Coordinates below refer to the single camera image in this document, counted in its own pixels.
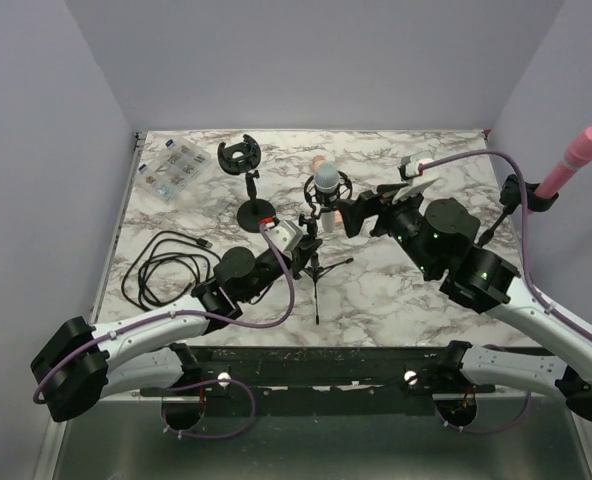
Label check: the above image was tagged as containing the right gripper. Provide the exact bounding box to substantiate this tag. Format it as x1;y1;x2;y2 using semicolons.
337;180;439;277

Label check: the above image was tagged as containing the black tripod shock mount stand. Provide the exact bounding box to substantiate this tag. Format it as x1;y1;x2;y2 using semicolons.
298;168;355;326

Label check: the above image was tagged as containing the silver white microphone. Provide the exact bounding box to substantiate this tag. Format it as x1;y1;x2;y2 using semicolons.
313;161;340;233

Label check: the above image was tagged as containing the beige microphone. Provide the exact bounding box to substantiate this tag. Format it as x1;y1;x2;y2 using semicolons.
312;155;326;172

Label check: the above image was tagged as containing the black shock mount desk stand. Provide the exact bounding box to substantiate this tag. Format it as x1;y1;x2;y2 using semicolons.
217;134;276;233

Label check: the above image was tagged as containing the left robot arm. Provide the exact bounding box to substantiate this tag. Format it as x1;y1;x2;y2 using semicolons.
30;228;322;422

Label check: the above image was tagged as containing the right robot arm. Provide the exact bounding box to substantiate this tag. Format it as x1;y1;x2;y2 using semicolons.
338;185;592;422

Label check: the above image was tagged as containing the black clip round base stand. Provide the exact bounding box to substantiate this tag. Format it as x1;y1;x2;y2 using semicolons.
477;174;559;247

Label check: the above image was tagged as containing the pink microphone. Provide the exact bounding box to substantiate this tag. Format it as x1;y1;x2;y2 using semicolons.
528;126;592;213

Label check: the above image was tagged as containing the clear plastic parts box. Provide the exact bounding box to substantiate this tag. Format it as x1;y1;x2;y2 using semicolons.
135;137;213;203

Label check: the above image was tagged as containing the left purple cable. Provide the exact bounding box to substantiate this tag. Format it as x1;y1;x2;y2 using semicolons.
31;222;297;441

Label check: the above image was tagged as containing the purple cable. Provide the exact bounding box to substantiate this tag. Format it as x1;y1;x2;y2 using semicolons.
31;222;297;441
418;151;592;435

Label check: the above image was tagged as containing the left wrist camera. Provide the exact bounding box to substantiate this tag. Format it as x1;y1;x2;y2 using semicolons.
260;217;304;260

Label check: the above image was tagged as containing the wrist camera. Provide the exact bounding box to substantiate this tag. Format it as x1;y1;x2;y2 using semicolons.
260;217;304;260
393;152;440;204

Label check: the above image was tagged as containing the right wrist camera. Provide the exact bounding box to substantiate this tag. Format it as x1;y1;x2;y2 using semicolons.
393;152;440;204

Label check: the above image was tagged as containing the black usb cables bundle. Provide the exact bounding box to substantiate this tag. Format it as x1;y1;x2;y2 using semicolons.
121;229;224;314

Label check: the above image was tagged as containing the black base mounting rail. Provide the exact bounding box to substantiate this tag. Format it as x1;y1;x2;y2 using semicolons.
141;342;494;426

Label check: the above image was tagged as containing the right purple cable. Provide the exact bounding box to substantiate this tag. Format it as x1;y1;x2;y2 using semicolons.
418;151;592;435

